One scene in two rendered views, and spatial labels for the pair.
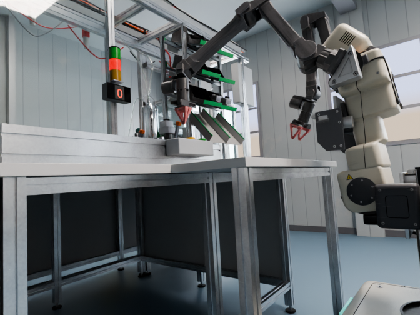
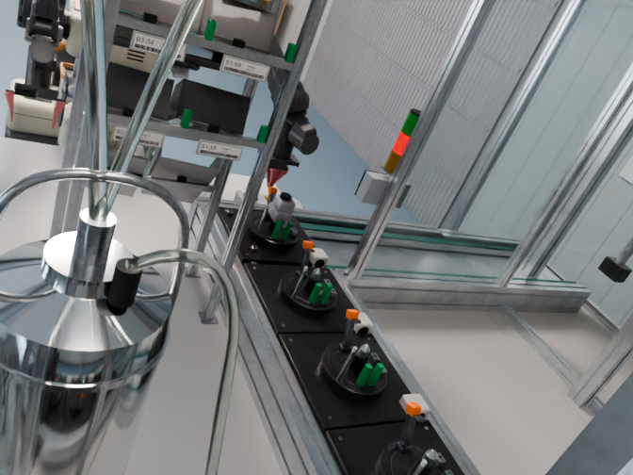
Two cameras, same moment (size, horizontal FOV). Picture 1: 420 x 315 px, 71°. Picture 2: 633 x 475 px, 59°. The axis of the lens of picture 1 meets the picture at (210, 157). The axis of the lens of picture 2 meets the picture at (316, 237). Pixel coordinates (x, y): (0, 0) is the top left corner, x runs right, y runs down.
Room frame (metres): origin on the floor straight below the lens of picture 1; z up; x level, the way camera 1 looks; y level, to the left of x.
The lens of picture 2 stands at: (2.59, 0.70, 1.69)
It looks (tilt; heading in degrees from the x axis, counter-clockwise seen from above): 27 degrees down; 197
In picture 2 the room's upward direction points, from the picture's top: 23 degrees clockwise
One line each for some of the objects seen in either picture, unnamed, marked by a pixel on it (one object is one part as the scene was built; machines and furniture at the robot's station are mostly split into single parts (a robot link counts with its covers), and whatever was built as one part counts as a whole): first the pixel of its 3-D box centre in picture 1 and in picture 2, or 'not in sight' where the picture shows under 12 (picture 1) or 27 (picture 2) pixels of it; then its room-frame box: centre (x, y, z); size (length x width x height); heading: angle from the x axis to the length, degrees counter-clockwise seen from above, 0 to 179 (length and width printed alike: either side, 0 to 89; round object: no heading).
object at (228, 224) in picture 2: not in sight; (269, 237); (1.37, 0.19, 0.96); 0.24 x 0.24 x 0.02; 53
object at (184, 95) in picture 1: (182, 98); (281, 149); (1.30, 0.11, 1.17); 0.10 x 0.07 x 0.07; 143
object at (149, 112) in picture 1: (149, 118); (64, 376); (2.33, 0.47, 1.32); 0.14 x 0.14 x 0.38
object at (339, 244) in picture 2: not in sight; (357, 264); (1.14, 0.39, 0.91); 0.84 x 0.28 x 0.10; 143
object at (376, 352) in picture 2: not in sight; (359, 359); (1.67, 0.59, 1.01); 0.24 x 0.24 x 0.13; 53
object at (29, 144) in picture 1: (143, 151); (327, 229); (1.05, 0.24, 0.91); 0.89 x 0.06 x 0.11; 143
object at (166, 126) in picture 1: (165, 127); (283, 208); (1.37, 0.20, 1.06); 0.08 x 0.04 x 0.07; 52
